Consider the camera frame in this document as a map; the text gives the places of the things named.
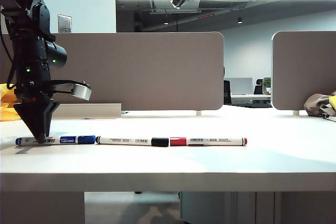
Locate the beige desk leg panel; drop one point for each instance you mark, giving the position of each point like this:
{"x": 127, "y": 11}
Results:
{"x": 307, "y": 208}
{"x": 42, "y": 208}

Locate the yellow cloth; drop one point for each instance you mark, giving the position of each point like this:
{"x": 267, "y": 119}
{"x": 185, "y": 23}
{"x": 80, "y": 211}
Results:
{"x": 6, "y": 115}

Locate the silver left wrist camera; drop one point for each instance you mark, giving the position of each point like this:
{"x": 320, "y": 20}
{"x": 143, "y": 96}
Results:
{"x": 82, "y": 91}

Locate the beige desk shelf box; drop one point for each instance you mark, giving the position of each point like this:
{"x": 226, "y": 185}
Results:
{"x": 86, "y": 111}

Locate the red cap whiteboard marker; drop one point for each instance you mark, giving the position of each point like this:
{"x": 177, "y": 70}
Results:
{"x": 210, "y": 141}

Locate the grey pedestal cabinet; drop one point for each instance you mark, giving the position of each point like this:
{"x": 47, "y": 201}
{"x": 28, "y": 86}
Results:
{"x": 218, "y": 208}

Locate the brown desk divider panel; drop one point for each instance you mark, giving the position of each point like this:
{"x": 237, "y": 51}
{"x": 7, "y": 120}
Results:
{"x": 144, "y": 72}
{"x": 302, "y": 72}

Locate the white background desk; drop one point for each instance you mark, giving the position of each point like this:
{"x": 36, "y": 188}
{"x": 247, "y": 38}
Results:
{"x": 251, "y": 98}

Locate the blue cap whiteboard marker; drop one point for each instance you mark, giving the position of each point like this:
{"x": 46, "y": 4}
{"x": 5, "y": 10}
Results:
{"x": 68, "y": 140}

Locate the red LED sign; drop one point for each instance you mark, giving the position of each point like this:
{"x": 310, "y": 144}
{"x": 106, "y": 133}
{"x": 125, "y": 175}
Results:
{"x": 206, "y": 16}

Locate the brown fabric bag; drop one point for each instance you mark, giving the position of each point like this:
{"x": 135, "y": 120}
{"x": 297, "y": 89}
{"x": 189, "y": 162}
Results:
{"x": 315, "y": 104}

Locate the black cap whiteboard marker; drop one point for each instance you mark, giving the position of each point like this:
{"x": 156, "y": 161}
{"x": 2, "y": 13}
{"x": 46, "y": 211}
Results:
{"x": 123, "y": 140}

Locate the black ceiling spotlight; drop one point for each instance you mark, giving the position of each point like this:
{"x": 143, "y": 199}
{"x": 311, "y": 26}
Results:
{"x": 239, "y": 20}

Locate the black office chair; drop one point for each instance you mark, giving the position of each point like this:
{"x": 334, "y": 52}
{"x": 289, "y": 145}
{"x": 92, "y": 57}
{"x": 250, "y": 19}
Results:
{"x": 226, "y": 93}
{"x": 258, "y": 87}

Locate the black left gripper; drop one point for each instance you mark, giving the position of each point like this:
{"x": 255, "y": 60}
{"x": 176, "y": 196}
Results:
{"x": 31, "y": 93}

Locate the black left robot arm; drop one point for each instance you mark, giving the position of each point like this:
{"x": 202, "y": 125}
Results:
{"x": 29, "y": 51}

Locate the yellow rectangular pad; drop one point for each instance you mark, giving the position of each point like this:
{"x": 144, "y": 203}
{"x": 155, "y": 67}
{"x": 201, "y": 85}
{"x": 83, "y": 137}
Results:
{"x": 334, "y": 102}

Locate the white background partition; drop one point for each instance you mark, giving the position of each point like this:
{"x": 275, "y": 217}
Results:
{"x": 239, "y": 86}

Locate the metal wall switch plate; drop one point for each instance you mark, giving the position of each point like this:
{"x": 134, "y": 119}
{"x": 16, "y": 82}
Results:
{"x": 65, "y": 23}

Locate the black white marker pen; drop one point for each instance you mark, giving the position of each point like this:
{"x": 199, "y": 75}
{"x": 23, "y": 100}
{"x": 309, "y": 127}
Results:
{"x": 330, "y": 117}

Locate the green potted plant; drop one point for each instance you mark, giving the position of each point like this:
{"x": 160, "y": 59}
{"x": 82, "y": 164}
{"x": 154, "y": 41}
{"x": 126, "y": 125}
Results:
{"x": 267, "y": 83}

